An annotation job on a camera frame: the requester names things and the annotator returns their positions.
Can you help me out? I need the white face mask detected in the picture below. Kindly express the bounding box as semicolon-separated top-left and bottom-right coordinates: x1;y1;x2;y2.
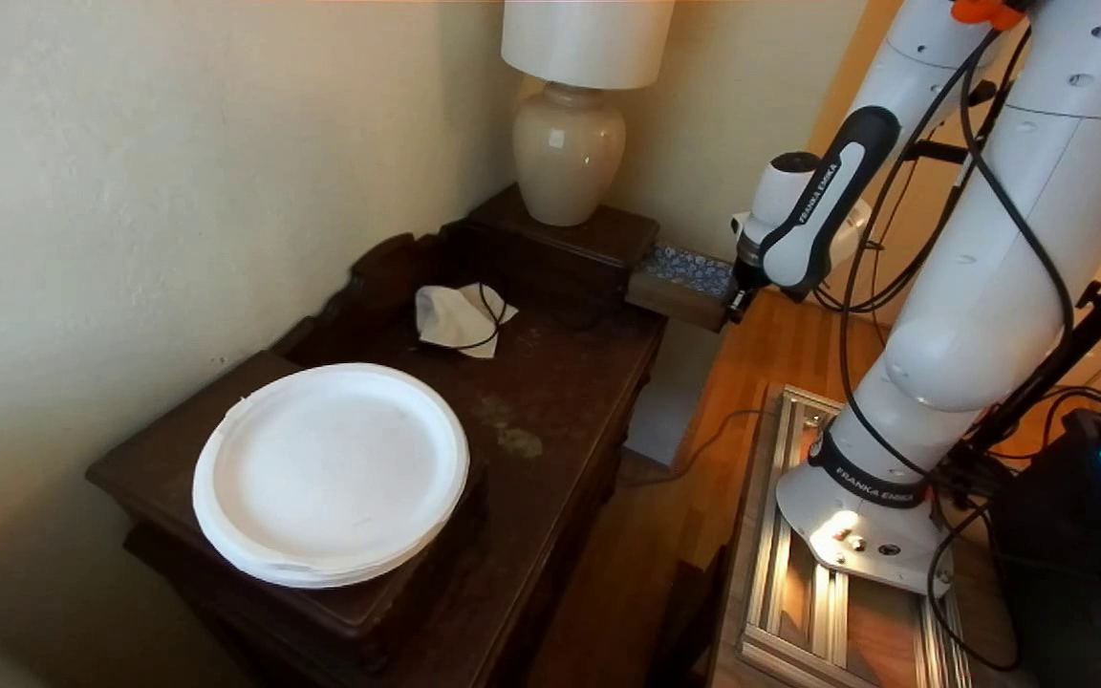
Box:
411;280;525;362

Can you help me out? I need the beige ceramic table lamp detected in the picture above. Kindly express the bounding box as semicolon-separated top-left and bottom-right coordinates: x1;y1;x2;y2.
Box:
498;0;680;232

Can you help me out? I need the orange clip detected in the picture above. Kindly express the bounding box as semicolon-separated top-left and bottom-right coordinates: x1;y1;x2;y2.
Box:
949;0;1027;34

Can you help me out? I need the white paper plate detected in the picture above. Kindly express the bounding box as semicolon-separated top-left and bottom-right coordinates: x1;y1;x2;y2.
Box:
188;359;475;592

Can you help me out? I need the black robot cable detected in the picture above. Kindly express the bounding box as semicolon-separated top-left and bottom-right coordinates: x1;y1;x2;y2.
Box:
813;15;1078;513

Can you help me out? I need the black tripod stand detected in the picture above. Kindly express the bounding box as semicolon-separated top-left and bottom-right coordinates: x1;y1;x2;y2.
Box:
907;206;1101;466

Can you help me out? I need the dark wooden dresser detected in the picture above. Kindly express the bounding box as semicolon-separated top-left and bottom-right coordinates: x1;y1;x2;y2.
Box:
83;185;687;688

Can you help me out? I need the white flat board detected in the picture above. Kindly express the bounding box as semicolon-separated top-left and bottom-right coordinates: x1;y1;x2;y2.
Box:
623;317;727;473

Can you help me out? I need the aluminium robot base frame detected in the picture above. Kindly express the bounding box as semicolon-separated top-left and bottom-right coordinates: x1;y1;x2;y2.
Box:
708;383;977;688

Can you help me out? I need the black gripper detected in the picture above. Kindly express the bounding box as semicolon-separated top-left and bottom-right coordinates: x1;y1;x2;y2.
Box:
727;253;764;317

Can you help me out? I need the thin dark floor cable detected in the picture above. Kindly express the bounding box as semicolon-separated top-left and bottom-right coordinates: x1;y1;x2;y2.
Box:
647;401;772;490

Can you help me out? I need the black box with neon light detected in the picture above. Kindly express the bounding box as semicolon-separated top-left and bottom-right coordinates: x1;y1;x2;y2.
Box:
985;401;1101;688

